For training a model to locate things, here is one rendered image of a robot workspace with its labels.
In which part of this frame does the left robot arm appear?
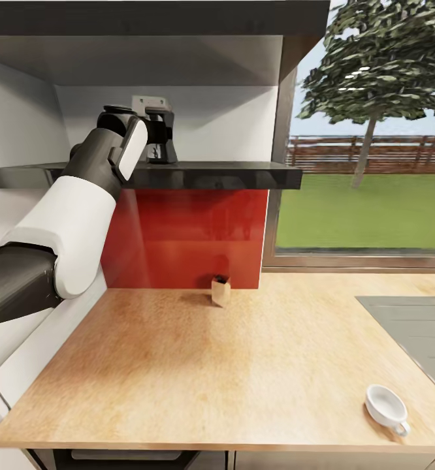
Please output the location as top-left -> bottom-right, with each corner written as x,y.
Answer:
0,95 -> 173,367

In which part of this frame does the coffee cup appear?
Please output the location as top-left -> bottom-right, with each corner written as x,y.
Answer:
366,384 -> 410,437

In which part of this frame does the bottle of coffee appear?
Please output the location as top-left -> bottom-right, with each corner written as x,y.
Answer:
146,112 -> 178,165

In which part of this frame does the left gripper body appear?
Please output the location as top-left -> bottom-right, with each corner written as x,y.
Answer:
138,117 -> 167,145

